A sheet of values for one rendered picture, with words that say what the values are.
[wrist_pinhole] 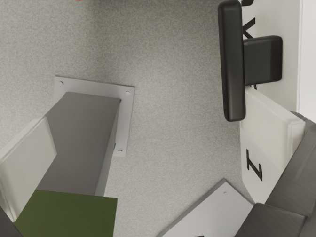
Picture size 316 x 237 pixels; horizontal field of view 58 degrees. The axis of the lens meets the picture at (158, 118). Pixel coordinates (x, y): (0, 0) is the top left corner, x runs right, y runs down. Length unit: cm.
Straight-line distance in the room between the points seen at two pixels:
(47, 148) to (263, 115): 13
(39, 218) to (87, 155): 32
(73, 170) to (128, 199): 75
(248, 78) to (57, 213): 27
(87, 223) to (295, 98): 26
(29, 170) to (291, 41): 16
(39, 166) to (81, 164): 44
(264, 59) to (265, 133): 5
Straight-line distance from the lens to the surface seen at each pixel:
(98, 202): 38
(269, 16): 21
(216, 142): 123
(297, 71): 18
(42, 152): 19
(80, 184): 56
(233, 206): 137
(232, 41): 18
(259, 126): 17
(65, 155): 65
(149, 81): 111
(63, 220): 35
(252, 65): 18
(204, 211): 136
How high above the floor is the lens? 108
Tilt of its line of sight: 70 degrees down
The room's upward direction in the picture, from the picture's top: 171 degrees clockwise
